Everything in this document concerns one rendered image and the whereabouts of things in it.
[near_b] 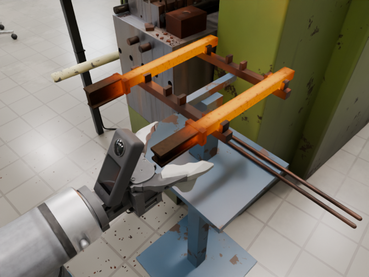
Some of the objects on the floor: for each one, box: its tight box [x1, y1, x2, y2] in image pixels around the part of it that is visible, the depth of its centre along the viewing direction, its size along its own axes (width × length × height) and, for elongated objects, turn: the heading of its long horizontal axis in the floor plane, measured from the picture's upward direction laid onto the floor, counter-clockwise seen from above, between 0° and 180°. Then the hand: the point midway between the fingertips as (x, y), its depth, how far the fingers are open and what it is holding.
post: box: [59, 0, 104, 135], centre depth 165 cm, size 4×4×108 cm
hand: (184, 138), depth 54 cm, fingers open, 14 cm apart
